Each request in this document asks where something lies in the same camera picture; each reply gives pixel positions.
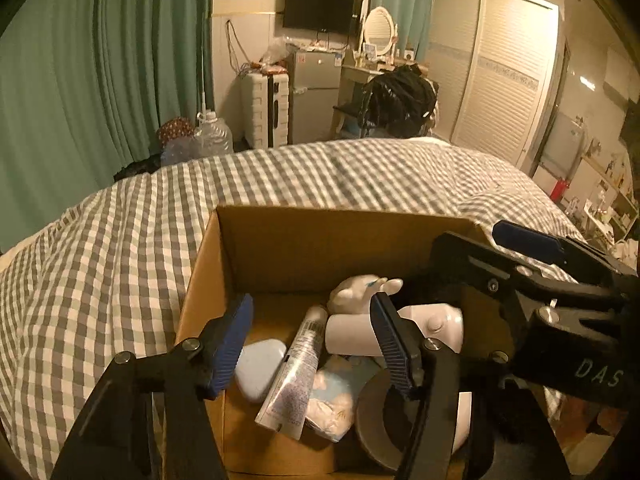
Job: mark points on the cluttered white shelf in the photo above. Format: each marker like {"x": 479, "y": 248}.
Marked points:
{"x": 605, "y": 200}

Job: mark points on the white dressing table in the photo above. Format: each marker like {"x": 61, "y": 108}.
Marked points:
{"x": 352, "y": 77}

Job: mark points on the clear water jug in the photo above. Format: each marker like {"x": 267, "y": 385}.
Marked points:
{"x": 212, "y": 135}

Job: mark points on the dark floral bag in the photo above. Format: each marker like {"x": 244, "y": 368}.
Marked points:
{"x": 175, "y": 130}

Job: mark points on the white louvred wardrobe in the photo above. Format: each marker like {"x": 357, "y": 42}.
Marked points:
{"x": 500, "y": 75}

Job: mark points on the white squeeze tube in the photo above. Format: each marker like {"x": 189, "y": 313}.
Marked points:
{"x": 295, "y": 375}

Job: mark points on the white plush toy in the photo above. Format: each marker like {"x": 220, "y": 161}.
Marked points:
{"x": 355, "y": 296}

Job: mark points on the narrow green curtain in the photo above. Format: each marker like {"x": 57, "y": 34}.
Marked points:
{"x": 405, "y": 0}

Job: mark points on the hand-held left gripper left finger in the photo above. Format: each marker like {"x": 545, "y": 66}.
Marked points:
{"x": 230, "y": 345}

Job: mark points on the brown cardboard box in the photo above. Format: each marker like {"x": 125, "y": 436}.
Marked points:
{"x": 300, "y": 250}

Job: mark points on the black wall television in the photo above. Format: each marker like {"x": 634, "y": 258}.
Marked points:
{"x": 322, "y": 9}

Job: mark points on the silver fridge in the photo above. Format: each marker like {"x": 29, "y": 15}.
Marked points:
{"x": 315, "y": 100}

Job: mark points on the white oval mirror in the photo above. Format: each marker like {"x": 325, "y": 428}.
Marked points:
{"x": 377, "y": 30}

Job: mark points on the dark stool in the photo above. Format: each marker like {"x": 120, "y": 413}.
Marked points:
{"x": 347, "y": 112}

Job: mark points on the red fire extinguisher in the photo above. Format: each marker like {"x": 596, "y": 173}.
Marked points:
{"x": 560, "y": 187}

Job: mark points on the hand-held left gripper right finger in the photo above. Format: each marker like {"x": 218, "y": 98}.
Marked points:
{"x": 392, "y": 350}

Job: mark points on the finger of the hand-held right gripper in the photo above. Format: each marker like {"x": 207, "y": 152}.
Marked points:
{"x": 470, "y": 260}
{"x": 525, "y": 241}

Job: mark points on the pale blue tissue packet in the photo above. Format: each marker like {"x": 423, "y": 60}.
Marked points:
{"x": 330, "y": 405}

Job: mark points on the black clothing pile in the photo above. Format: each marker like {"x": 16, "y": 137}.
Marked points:
{"x": 400, "y": 100}

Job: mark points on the wide green curtain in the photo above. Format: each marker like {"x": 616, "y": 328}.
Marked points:
{"x": 75, "y": 85}

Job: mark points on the brown tape roll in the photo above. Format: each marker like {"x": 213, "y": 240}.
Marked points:
{"x": 372, "y": 420}

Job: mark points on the light blue case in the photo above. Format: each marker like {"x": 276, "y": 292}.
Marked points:
{"x": 259, "y": 367}

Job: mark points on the grey checked blanket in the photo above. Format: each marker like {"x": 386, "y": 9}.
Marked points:
{"x": 100, "y": 260}

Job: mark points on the white dispenser bottle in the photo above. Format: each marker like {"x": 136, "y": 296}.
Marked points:
{"x": 350, "y": 332}

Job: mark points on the white suitcase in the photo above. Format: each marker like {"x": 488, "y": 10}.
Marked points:
{"x": 257, "y": 110}

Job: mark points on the clear plastic bag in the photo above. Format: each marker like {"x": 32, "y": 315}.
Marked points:
{"x": 275, "y": 51}

